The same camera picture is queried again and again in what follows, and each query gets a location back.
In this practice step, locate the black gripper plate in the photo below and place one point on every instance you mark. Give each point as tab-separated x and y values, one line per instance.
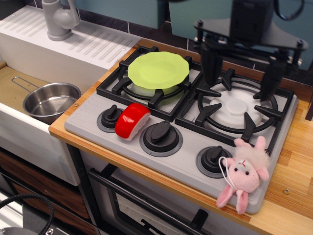
216	38

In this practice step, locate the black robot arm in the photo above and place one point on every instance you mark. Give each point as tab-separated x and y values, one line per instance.
259	12

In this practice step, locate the black left burner grate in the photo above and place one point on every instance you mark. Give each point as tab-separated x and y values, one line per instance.
163	103

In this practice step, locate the black burner grate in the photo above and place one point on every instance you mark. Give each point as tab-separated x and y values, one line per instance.
232	109
163	103

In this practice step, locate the black right burner grate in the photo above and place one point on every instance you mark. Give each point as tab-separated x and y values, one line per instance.
232	109

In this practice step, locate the green plastic plate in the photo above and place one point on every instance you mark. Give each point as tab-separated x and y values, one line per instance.
158	70

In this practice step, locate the pink stuffed rabbit toy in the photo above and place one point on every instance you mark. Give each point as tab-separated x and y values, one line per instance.
244	172

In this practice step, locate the black right stove knob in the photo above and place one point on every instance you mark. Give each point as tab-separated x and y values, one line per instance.
207	161

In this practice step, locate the black stove knob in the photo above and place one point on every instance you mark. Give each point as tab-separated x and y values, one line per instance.
107	120
207	161
161	139

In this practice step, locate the grey toy stove top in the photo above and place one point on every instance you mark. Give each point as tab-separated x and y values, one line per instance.
180	166

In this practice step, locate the black middle stove knob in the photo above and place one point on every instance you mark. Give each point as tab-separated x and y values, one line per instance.
161	139

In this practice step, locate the red white toy sushi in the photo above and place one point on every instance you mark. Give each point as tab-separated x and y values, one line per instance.
131	121

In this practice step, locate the black left stove knob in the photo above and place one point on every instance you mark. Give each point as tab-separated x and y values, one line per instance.
107	120

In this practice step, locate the toy oven door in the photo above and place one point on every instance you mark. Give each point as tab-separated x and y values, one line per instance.
139	207

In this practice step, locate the grey toy faucet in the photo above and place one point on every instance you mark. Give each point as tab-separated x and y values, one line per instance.
59	21

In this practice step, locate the stainless steel pot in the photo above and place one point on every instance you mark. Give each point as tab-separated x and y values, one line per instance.
48	102

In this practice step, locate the wooden drawer fronts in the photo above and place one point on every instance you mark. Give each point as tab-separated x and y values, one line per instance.
70	210

